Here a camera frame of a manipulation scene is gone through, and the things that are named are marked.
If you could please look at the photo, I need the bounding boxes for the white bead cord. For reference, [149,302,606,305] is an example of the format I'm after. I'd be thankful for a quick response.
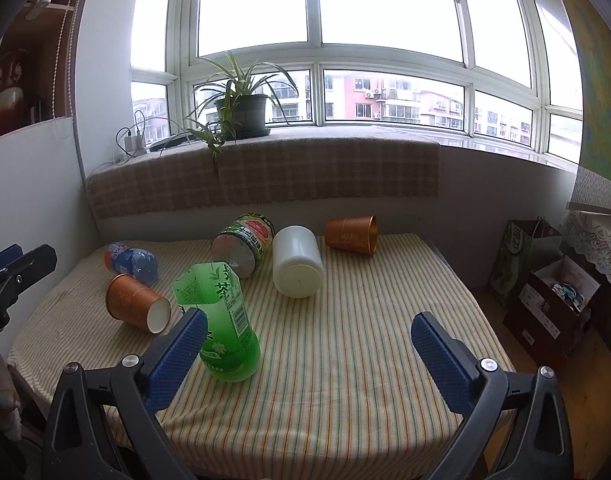
[50,0,95,122]

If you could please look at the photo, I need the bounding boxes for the white charger cable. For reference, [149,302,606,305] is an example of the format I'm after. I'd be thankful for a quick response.
[113,109,147,167]

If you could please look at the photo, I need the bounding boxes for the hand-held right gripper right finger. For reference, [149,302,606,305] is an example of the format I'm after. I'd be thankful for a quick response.
[410,311,574,480]

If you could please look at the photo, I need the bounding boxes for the white plastic cup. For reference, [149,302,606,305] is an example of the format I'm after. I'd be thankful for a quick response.
[272,225,327,299]

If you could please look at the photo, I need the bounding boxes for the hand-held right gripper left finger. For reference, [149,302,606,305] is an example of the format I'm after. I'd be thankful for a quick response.
[42,307,209,480]

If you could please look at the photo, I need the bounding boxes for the white charger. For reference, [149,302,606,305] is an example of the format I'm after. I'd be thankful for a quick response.
[124,130,146,157]

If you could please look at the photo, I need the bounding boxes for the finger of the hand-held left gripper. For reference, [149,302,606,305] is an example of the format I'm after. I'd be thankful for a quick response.
[0,243,24,277]
[0,244,59,335]

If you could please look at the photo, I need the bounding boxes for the checkered brown blanket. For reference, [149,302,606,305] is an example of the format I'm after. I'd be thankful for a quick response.
[85,125,441,221]

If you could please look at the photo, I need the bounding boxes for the green can cup red label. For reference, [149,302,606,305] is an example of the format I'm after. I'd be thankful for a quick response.
[210,212,277,280]

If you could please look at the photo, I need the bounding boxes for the orange paper cup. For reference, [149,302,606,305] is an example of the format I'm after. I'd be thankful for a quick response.
[325,215,377,257]
[106,273,173,335]

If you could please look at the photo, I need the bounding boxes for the wooden shelf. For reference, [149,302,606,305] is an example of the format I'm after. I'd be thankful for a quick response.
[0,0,99,144]

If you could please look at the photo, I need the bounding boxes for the flat black device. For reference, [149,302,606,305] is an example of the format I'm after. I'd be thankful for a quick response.
[149,132,194,153]

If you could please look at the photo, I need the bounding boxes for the blue plastic bottle cup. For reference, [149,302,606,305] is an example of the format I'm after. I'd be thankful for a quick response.
[104,241,160,284]

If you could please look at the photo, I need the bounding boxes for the striped tablecloth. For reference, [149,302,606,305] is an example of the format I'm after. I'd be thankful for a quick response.
[6,232,517,467]

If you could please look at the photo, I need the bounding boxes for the wall poster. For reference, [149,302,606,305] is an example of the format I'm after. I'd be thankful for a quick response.
[548,0,611,177]

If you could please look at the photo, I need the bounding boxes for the white lace cloth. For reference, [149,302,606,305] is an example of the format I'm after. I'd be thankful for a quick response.
[564,166,611,302]

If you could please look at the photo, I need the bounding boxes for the potted spider plant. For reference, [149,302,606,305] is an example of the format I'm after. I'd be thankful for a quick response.
[156,50,300,177]

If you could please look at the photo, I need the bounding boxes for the red patterned vase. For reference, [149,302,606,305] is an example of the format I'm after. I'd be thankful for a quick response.
[0,49,30,135]

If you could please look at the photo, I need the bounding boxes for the brown cardboard box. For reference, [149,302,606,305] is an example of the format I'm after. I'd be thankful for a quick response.
[502,255,602,369]

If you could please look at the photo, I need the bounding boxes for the green cut plastic bottle cup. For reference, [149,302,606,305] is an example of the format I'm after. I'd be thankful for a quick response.
[172,262,262,384]

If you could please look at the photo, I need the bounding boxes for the green paper bag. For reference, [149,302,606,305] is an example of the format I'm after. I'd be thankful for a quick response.
[487,218,564,307]

